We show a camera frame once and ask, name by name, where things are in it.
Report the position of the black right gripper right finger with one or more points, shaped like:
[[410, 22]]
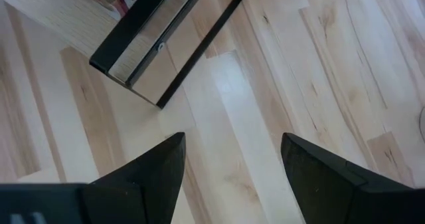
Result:
[[328, 194]]

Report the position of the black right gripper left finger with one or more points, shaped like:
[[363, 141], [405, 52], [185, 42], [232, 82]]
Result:
[[142, 194]]

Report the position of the wooden shelf with black frame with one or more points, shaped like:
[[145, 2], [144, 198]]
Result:
[[66, 24]]

